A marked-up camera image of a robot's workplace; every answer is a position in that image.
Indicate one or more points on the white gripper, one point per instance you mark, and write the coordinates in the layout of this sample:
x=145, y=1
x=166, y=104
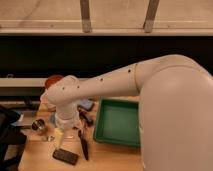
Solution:
x=70, y=122

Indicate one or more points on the black eraser block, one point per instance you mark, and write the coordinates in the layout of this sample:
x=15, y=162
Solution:
x=65, y=156

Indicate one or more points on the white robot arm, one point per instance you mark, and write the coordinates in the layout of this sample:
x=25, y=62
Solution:
x=175, y=109

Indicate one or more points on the green plastic tray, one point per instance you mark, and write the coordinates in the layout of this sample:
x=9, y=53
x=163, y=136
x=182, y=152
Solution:
x=117, y=123

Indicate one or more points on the silver fork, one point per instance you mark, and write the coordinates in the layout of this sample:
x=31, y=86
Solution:
x=51, y=138

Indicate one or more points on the blue plastic cup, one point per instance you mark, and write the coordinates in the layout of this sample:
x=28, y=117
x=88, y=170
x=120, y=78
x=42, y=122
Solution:
x=52, y=119

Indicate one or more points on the small metal cup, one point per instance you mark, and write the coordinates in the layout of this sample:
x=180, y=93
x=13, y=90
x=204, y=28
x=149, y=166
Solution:
x=39, y=126

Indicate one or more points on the brown grape bunch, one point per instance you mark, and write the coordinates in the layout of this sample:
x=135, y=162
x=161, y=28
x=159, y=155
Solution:
x=87, y=118

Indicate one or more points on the blue sponge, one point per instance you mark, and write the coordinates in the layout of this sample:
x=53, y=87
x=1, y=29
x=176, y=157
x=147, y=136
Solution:
x=86, y=104

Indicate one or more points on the black chair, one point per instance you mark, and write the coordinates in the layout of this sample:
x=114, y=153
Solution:
x=12, y=140

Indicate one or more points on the red bowl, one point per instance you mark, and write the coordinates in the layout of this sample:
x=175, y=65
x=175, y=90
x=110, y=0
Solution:
x=52, y=80

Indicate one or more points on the black handled knife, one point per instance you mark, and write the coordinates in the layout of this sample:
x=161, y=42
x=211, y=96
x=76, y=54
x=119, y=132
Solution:
x=84, y=145

